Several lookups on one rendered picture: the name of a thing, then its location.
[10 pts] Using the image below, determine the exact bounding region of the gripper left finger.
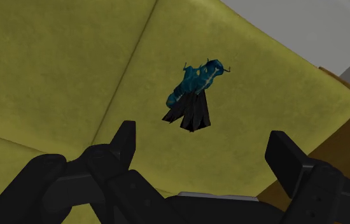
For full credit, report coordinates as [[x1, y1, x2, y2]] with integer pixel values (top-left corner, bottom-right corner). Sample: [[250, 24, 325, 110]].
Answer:
[[0, 120, 176, 224]]

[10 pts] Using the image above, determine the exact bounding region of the yellow-green sofa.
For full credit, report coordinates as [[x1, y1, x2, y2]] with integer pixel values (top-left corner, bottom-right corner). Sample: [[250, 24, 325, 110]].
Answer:
[[0, 0, 350, 224]]

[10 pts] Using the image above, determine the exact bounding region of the blue and black bird figure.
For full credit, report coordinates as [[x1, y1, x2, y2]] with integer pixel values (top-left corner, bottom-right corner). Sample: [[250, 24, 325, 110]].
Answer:
[[161, 58, 232, 133]]

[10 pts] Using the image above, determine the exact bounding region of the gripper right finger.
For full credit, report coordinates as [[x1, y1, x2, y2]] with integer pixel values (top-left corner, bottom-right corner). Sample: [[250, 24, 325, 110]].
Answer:
[[264, 130, 350, 224]]

